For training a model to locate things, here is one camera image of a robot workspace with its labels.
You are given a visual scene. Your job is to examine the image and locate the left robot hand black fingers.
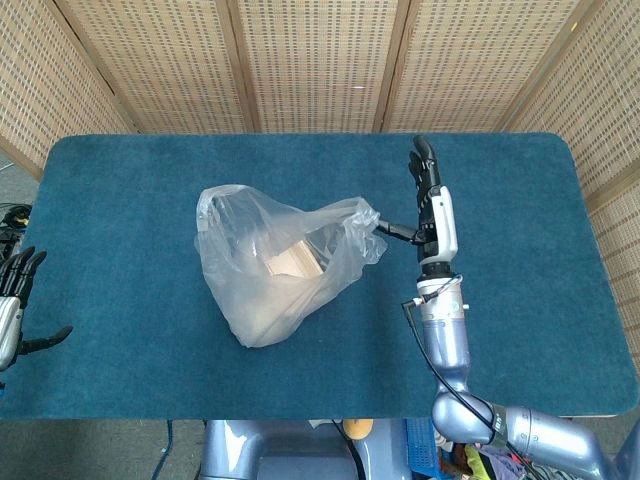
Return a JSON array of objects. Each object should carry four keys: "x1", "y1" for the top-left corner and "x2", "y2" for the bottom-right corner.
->
[{"x1": 0, "y1": 245, "x2": 74, "y2": 371}]

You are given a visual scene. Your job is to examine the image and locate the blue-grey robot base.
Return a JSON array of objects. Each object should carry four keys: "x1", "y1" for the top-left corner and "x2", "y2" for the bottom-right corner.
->
[{"x1": 198, "y1": 418, "x2": 409, "y2": 480}]

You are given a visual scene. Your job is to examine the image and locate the colourful clothes pile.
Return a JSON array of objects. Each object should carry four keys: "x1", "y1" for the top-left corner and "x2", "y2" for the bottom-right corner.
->
[{"x1": 439, "y1": 439, "x2": 551, "y2": 480}]

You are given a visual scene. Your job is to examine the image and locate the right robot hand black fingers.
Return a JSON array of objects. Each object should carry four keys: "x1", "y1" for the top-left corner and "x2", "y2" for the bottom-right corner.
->
[{"x1": 374, "y1": 134, "x2": 459, "y2": 266}]

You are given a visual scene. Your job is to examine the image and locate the blue plastic crate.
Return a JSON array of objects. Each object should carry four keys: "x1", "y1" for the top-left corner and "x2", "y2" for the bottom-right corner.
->
[{"x1": 403, "y1": 418, "x2": 439, "y2": 480}]

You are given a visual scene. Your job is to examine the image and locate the blue carpet table mat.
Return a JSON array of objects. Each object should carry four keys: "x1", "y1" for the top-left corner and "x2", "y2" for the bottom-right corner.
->
[{"x1": 0, "y1": 132, "x2": 640, "y2": 420}]

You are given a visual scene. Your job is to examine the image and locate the beige takeaway boxes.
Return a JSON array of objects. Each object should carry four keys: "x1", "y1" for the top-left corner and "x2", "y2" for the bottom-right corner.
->
[{"x1": 234, "y1": 238, "x2": 331, "y2": 346}]

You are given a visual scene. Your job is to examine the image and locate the yellow round object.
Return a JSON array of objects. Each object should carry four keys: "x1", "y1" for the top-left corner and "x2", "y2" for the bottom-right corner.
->
[{"x1": 342, "y1": 418, "x2": 375, "y2": 441}]

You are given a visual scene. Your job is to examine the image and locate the woven bamboo folding screen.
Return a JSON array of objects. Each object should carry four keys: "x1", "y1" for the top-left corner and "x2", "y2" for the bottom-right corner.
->
[{"x1": 0, "y1": 0, "x2": 640, "y2": 361}]

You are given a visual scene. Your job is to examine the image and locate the thin blue cable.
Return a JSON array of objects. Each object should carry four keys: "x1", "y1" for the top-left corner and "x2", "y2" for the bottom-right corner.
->
[{"x1": 158, "y1": 419, "x2": 174, "y2": 480}]

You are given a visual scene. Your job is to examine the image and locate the black floor cables bundle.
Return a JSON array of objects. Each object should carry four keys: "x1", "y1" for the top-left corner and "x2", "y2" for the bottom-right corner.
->
[{"x1": 0, "y1": 202, "x2": 34, "y2": 261}]

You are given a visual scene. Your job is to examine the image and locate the clear plastic bag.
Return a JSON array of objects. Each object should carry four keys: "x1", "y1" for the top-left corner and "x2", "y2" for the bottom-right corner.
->
[{"x1": 193, "y1": 184, "x2": 389, "y2": 350}]

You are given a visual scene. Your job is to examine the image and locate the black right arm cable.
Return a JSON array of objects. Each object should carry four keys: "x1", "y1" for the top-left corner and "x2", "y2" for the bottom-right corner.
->
[{"x1": 401, "y1": 297, "x2": 546, "y2": 480}]

